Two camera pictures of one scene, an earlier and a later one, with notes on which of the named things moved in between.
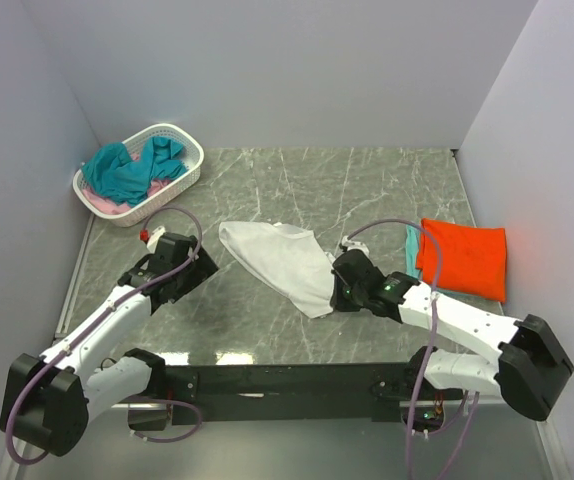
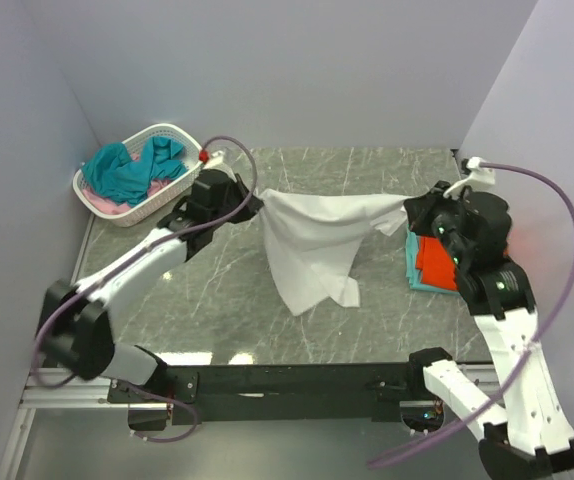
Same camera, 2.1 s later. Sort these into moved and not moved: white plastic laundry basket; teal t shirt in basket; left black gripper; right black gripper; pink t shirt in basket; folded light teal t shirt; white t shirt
Moved: right black gripper; white t shirt; left black gripper
Not moved: pink t shirt in basket; folded light teal t shirt; teal t shirt in basket; white plastic laundry basket
